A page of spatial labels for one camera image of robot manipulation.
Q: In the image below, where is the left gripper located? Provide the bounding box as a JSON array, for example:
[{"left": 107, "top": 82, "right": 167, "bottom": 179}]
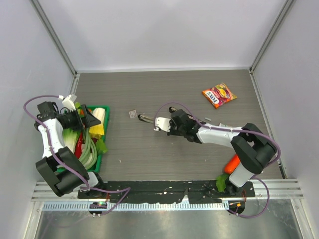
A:
[{"left": 61, "top": 105, "right": 100, "bottom": 132}]

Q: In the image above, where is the red white staple box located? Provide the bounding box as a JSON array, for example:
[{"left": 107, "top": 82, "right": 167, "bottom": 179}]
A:
[{"left": 129, "top": 110, "right": 137, "bottom": 119}]

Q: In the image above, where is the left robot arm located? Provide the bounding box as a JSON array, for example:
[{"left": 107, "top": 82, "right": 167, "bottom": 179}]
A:
[{"left": 34, "top": 101, "right": 106, "bottom": 199}]

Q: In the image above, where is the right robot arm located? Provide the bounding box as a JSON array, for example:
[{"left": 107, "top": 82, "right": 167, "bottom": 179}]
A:
[{"left": 168, "top": 107, "right": 279, "bottom": 197}]

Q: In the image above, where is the yellow white toy cabbage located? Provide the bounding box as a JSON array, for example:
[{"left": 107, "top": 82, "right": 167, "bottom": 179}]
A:
[{"left": 88, "top": 107, "right": 106, "bottom": 139}]

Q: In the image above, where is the green plastic tray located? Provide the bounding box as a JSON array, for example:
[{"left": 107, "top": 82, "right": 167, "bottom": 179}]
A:
[{"left": 78, "top": 105, "right": 110, "bottom": 173}]

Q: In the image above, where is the green toy leaf sprig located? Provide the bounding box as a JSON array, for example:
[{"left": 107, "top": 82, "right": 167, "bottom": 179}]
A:
[{"left": 95, "top": 139, "right": 108, "bottom": 155}]

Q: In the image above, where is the red toy chili pepper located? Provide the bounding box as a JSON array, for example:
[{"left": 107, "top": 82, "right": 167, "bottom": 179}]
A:
[{"left": 74, "top": 133, "right": 83, "bottom": 159}]

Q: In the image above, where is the orange candy bag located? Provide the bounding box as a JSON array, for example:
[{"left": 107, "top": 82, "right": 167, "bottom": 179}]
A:
[{"left": 202, "top": 83, "right": 237, "bottom": 109}]

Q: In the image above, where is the orange toy carrot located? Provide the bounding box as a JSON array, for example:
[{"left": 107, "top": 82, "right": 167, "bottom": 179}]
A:
[{"left": 224, "top": 154, "right": 241, "bottom": 174}]

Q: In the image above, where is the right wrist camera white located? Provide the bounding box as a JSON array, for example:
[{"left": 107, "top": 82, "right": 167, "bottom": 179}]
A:
[{"left": 154, "top": 117, "right": 171, "bottom": 132}]

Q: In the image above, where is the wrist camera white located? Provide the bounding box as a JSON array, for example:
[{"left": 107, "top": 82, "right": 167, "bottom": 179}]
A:
[
  {"left": 58, "top": 94, "right": 77, "bottom": 111},
  {"left": 154, "top": 117, "right": 171, "bottom": 132}
]

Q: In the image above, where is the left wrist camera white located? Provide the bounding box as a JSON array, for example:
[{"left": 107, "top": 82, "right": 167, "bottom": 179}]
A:
[{"left": 58, "top": 94, "right": 77, "bottom": 111}]

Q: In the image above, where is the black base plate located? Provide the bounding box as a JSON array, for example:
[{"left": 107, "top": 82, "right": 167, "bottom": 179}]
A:
[{"left": 77, "top": 180, "right": 255, "bottom": 204}]

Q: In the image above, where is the white slotted cable duct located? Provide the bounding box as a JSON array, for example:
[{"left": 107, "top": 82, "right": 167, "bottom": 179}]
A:
[{"left": 42, "top": 201, "right": 229, "bottom": 212}]

